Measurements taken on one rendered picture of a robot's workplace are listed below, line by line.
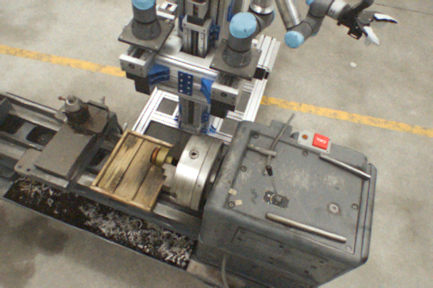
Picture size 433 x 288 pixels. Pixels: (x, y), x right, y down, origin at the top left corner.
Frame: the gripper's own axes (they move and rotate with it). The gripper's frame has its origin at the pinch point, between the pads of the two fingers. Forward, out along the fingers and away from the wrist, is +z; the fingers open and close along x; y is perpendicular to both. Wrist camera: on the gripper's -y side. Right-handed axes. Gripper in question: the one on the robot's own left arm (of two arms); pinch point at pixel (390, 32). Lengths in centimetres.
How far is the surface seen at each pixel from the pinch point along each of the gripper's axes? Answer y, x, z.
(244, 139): 25, 60, -21
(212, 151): 25, 72, -27
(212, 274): 91, 103, -2
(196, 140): 26, 72, -36
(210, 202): 23, 89, -14
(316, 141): 25.8, 41.9, 1.7
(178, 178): 27, 89, -31
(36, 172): 50, 123, -90
